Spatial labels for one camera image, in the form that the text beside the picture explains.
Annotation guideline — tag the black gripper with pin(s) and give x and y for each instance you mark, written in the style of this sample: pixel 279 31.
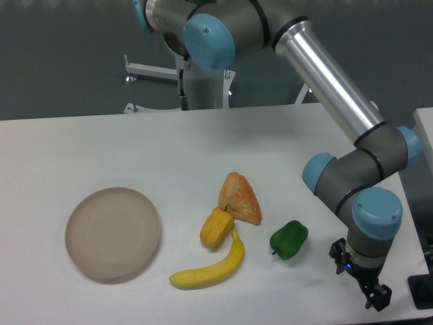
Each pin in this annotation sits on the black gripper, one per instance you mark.
pixel 366 271

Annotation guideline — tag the green bell pepper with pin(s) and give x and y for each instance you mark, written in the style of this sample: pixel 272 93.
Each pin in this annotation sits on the green bell pepper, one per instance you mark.
pixel 287 241

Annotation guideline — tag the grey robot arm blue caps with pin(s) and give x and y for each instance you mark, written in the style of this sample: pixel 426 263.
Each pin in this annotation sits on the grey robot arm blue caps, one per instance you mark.
pixel 209 36

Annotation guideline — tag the yellow bell pepper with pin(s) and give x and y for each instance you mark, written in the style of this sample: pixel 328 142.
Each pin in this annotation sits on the yellow bell pepper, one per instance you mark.
pixel 216 227

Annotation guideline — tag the black device at right edge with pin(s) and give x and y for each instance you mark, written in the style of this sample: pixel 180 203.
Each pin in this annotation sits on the black device at right edge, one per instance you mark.
pixel 421 285

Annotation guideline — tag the orange pastry slice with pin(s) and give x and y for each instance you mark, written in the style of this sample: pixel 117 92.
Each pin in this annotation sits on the orange pastry slice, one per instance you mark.
pixel 239 200

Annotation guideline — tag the yellow banana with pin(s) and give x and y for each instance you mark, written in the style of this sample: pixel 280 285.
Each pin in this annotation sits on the yellow banana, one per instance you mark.
pixel 212 274

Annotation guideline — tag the beige round plate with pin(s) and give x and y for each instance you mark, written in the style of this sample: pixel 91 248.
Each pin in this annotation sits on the beige round plate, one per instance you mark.
pixel 113 234

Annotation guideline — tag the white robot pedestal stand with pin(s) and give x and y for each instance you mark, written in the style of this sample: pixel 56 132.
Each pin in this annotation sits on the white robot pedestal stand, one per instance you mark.
pixel 198 89

